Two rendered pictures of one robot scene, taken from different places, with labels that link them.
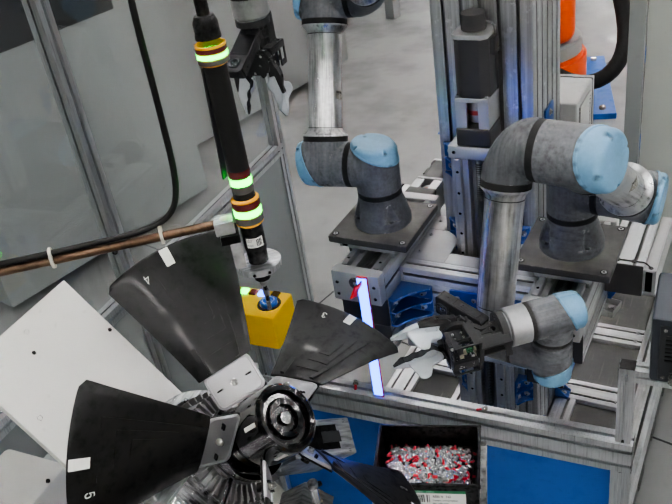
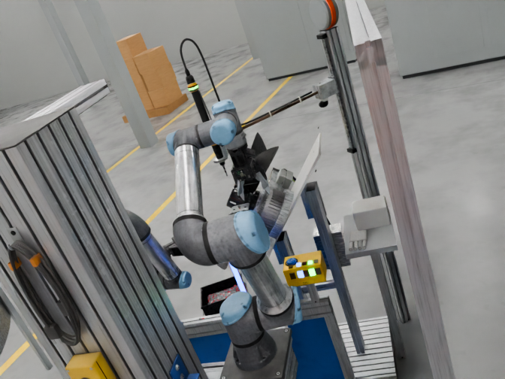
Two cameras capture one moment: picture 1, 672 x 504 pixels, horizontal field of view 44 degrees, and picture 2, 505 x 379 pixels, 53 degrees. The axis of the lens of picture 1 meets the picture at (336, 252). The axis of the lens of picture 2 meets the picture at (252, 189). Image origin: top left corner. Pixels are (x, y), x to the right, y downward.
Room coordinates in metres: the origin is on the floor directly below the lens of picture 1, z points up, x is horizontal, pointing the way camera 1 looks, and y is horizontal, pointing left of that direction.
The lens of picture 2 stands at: (3.26, -0.24, 2.21)
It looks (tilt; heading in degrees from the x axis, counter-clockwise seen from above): 24 degrees down; 168
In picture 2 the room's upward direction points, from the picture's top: 20 degrees counter-clockwise
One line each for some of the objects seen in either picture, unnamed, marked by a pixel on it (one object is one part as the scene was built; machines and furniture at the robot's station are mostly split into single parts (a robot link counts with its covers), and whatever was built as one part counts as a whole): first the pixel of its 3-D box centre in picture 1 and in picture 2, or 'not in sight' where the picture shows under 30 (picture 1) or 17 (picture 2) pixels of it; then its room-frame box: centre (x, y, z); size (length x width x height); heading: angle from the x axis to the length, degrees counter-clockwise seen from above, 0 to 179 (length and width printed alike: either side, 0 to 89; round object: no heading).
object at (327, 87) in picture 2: not in sight; (326, 88); (1.05, 0.75, 1.54); 0.10 x 0.07 x 0.08; 96
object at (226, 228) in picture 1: (248, 241); (219, 149); (1.11, 0.13, 1.50); 0.09 x 0.07 x 0.10; 96
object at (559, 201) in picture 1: (575, 183); not in sight; (1.63, -0.56, 1.20); 0.13 x 0.12 x 0.14; 51
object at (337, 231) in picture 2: not in sight; (332, 247); (1.08, 0.52, 0.73); 0.15 x 0.09 x 0.22; 61
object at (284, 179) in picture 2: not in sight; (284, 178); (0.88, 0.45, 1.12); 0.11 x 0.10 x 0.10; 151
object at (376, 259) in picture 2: not in sight; (386, 298); (1.28, 0.66, 0.41); 0.04 x 0.04 x 0.83; 61
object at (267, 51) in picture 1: (259, 44); (242, 162); (1.70, 0.09, 1.62); 0.09 x 0.08 x 0.12; 152
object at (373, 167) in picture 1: (373, 163); (242, 316); (1.90, -0.13, 1.20); 0.13 x 0.12 x 0.14; 67
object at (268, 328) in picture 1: (256, 318); (305, 270); (1.57, 0.21, 1.02); 0.16 x 0.10 x 0.11; 61
